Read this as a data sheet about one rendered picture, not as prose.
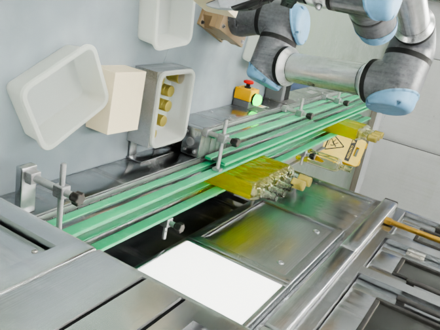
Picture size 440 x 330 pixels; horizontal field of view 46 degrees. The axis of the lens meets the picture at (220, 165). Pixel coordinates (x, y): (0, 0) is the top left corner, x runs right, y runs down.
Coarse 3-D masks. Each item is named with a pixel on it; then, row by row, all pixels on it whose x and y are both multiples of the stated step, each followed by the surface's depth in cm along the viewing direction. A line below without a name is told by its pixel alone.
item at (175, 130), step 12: (168, 72) 143; (180, 72) 148; (192, 72) 154; (180, 84) 157; (192, 84) 156; (156, 96) 143; (180, 96) 158; (156, 108) 144; (180, 108) 159; (156, 120) 146; (168, 120) 162; (180, 120) 160; (156, 132) 159; (168, 132) 161; (180, 132) 161; (156, 144) 150; (168, 144) 155
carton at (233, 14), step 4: (196, 0) 106; (200, 0) 104; (204, 0) 103; (208, 0) 102; (212, 0) 101; (200, 4) 107; (204, 4) 106; (204, 8) 109; (208, 8) 108; (212, 12) 111; (216, 12) 110; (220, 12) 109; (224, 12) 107; (228, 12) 106; (232, 12) 107; (236, 12) 108; (232, 16) 108
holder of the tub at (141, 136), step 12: (156, 72) 142; (144, 84) 145; (156, 84) 143; (144, 96) 146; (144, 108) 146; (144, 120) 147; (132, 132) 151; (144, 132) 148; (132, 144) 154; (144, 144) 149; (132, 156) 155; (144, 156) 156; (156, 156) 158
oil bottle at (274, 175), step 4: (244, 164) 176; (248, 164) 177; (252, 164) 177; (256, 164) 178; (248, 168) 175; (252, 168) 174; (256, 168) 174; (260, 168) 175; (264, 168) 176; (260, 172) 173; (264, 172) 172; (268, 172) 173; (272, 172) 174; (276, 172) 174; (268, 176) 171; (272, 176) 171; (276, 176) 172; (272, 180) 171; (276, 180) 171; (276, 184) 172
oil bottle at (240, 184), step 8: (216, 176) 168; (224, 176) 166; (232, 176) 165; (240, 176) 166; (248, 176) 167; (216, 184) 168; (224, 184) 167; (232, 184) 165; (240, 184) 164; (248, 184) 162; (256, 184) 162; (264, 184) 164; (232, 192) 166; (240, 192) 164; (248, 192) 163; (256, 192) 162
